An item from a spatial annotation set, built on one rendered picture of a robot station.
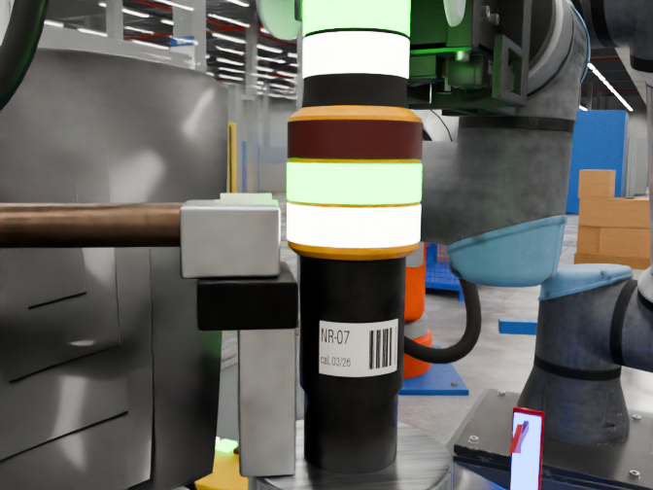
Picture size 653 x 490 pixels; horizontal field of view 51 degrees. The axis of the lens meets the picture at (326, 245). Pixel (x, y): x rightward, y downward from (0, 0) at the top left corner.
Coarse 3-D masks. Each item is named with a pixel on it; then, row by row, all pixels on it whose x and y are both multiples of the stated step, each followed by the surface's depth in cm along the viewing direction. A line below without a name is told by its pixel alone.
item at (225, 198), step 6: (222, 198) 21; (228, 198) 21; (234, 198) 21; (240, 198) 21; (246, 198) 21; (252, 198) 21; (258, 198) 21; (264, 198) 21; (270, 198) 21; (276, 204) 21
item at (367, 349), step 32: (320, 288) 21; (352, 288) 21; (384, 288) 21; (320, 320) 21; (352, 320) 21; (384, 320) 21; (320, 352) 21; (352, 352) 21; (384, 352) 21; (320, 384) 22; (352, 384) 21; (384, 384) 22; (320, 416) 22; (352, 416) 22; (384, 416) 22; (320, 448) 22; (352, 448) 22; (384, 448) 22
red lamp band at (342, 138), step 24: (312, 120) 20; (336, 120) 20; (360, 120) 20; (384, 120) 20; (288, 144) 22; (312, 144) 20; (336, 144) 20; (360, 144) 20; (384, 144) 20; (408, 144) 20
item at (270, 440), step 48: (192, 240) 20; (240, 240) 20; (240, 288) 20; (288, 288) 20; (240, 336) 21; (288, 336) 21; (240, 384) 21; (288, 384) 21; (240, 432) 21; (288, 432) 21; (288, 480) 21; (336, 480) 21; (384, 480) 21; (432, 480) 21
